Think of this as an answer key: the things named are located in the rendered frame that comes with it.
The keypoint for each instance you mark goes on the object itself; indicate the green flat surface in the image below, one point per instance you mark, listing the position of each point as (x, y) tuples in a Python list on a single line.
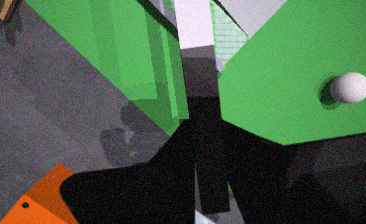
[(275, 86)]

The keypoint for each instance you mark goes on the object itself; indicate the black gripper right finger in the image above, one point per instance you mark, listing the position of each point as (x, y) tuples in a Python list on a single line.
[(262, 173)]

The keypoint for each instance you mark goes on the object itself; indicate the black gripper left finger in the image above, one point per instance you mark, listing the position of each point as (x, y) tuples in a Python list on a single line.
[(165, 183)]

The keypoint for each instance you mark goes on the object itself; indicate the white ball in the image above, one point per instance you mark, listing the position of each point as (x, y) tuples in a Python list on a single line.
[(348, 87)]

